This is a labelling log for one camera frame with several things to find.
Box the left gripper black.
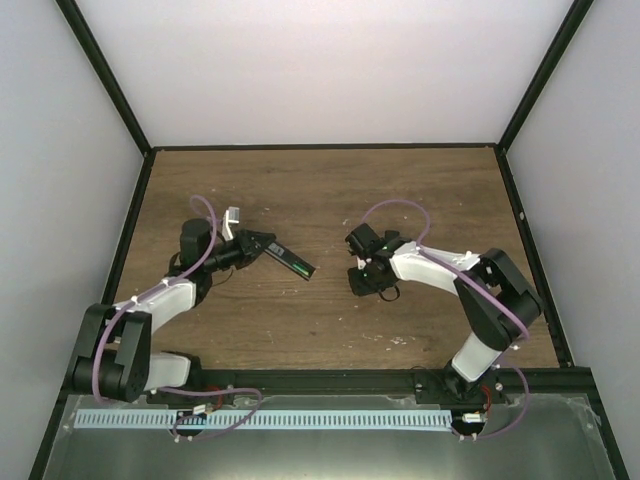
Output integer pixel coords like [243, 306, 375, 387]
[204, 230, 276, 273]

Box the black remote control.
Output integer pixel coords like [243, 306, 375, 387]
[265, 241, 316, 281]

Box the green AAA battery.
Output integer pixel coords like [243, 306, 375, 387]
[293, 264, 310, 277]

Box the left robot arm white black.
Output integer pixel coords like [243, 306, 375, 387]
[63, 218, 276, 404]

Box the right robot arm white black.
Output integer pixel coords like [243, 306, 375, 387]
[345, 223, 544, 403]

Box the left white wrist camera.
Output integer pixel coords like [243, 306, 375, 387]
[222, 206, 240, 241]

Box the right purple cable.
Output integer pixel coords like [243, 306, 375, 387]
[360, 199, 531, 443]

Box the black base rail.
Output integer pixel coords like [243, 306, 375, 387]
[147, 368, 506, 405]

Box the light blue slotted cable duct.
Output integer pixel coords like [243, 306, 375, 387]
[73, 409, 453, 432]

